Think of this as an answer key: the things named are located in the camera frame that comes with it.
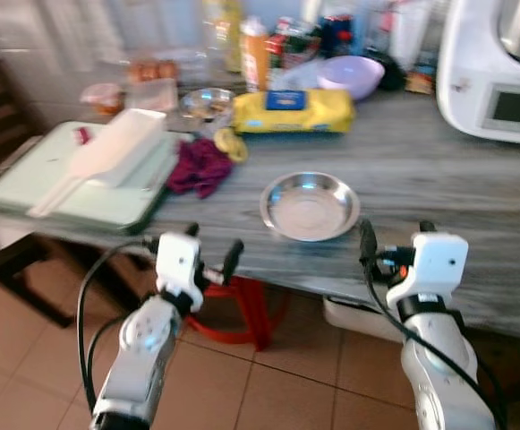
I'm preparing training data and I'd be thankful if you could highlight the lilac plastic bowl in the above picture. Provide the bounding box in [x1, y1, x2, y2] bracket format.
[318, 56, 386, 101]

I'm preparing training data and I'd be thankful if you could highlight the wide stainless steel bowl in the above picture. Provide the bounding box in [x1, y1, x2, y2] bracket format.
[260, 172, 361, 243]

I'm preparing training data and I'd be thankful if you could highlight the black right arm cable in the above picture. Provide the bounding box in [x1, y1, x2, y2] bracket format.
[360, 255, 508, 430]

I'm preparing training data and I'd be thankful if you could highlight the clear container with eggs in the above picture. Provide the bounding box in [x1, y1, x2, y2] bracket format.
[125, 58, 180, 113]

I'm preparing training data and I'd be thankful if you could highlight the white kitchen cooking machine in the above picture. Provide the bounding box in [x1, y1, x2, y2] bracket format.
[436, 0, 520, 146]

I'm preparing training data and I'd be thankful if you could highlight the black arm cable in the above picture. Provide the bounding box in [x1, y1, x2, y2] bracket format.
[360, 255, 508, 430]
[75, 236, 159, 415]

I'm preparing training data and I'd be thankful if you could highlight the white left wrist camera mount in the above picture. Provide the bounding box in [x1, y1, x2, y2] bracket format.
[155, 232, 205, 312]

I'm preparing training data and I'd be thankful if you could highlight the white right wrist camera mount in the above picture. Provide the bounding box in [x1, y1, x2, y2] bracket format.
[387, 233, 470, 310]

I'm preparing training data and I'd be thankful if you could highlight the small steel bowl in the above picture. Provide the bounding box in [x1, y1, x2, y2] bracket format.
[181, 87, 235, 123]

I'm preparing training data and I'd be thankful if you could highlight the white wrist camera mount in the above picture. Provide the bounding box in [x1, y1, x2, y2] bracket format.
[387, 233, 470, 310]
[155, 232, 205, 312]

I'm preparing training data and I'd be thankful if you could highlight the red plastic stool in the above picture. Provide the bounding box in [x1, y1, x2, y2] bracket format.
[183, 276, 287, 350]

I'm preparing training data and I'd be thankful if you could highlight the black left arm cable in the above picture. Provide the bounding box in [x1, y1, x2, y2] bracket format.
[75, 236, 159, 415]

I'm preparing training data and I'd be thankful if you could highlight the yellow wet wipes pack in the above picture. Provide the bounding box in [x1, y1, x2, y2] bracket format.
[233, 88, 356, 135]

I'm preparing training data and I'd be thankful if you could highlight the purple crumpled cloth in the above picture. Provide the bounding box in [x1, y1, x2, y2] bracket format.
[166, 139, 235, 200]

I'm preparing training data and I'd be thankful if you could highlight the orange plastic bottle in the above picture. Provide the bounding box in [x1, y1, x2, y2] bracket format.
[240, 16, 271, 92]

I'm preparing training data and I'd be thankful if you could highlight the pale green tray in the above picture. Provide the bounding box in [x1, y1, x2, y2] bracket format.
[0, 121, 180, 236]

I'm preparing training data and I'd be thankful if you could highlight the small yellow roll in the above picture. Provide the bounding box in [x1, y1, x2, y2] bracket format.
[213, 128, 250, 164]

